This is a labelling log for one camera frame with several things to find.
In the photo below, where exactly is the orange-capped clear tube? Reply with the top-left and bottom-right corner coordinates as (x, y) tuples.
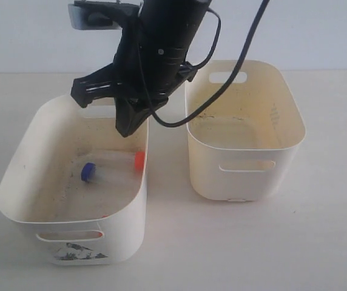
(90, 150), (146, 173)

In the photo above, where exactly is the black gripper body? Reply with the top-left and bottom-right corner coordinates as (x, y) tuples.
(70, 5), (198, 108)

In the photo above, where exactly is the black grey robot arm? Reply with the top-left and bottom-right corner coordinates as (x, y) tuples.
(69, 1), (210, 137)

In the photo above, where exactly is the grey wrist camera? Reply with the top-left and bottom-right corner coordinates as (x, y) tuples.
(68, 1), (140, 30)

